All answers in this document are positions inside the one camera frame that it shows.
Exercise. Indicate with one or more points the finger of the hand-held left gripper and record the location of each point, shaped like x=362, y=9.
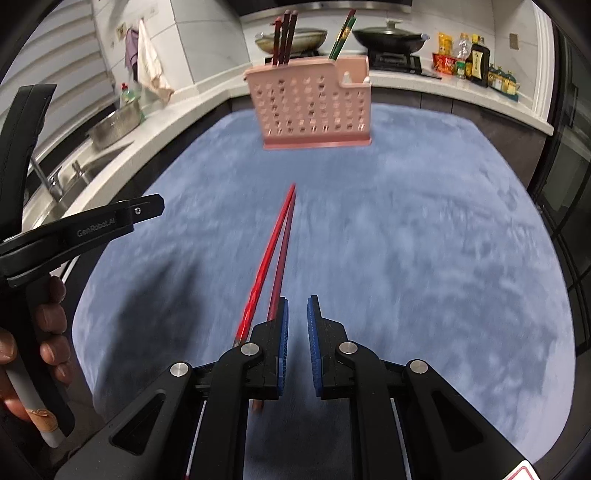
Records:
x=92, y=228

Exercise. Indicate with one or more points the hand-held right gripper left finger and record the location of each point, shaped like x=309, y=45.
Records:
x=282, y=341

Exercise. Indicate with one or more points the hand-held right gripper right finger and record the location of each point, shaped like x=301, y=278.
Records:
x=315, y=341

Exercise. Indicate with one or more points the pair of red chopsticks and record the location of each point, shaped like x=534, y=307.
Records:
x=263, y=272

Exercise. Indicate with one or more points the pink perforated utensil basket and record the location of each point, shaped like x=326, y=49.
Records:
x=309, y=106

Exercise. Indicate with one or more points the person's left hand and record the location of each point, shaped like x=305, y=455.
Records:
x=55, y=323

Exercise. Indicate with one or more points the steel faucet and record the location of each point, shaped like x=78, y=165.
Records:
x=46, y=180

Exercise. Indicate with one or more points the steel sink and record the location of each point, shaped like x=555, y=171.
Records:
x=87, y=170

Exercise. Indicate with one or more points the green dish soap bottle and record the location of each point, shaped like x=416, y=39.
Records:
x=128, y=94

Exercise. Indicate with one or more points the blue-grey plush mat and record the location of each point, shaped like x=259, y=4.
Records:
x=415, y=254

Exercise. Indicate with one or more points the purple hanging cloth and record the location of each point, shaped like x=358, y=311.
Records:
x=131, y=46

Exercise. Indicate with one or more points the cream hanging towel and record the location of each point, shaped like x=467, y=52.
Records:
x=152, y=64

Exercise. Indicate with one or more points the white kitchen counter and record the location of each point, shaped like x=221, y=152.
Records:
x=194, y=99

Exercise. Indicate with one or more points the white stick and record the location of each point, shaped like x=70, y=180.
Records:
x=46, y=424

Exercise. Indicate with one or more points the gas stove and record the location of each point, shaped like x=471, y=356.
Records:
x=392, y=62

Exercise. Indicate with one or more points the black glass door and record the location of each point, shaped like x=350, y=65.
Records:
x=568, y=184

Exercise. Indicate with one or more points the red snack packet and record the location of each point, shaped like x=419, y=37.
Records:
x=444, y=63

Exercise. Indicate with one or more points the small green-capped bottle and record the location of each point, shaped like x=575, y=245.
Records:
x=461, y=68

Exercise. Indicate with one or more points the black lidded wok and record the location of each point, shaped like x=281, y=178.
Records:
x=390, y=39

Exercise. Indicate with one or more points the small seasoning jars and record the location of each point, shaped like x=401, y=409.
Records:
x=504, y=83

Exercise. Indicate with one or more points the dark soy sauce bottle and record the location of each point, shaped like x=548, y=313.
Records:
x=478, y=62

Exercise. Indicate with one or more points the yellow oil bottle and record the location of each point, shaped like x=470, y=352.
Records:
x=445, y=44

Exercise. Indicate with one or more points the clear plastic bottle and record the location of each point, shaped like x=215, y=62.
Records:
x=462, y=46

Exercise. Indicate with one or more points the wall switch plate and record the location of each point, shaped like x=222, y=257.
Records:
x=513, y=40

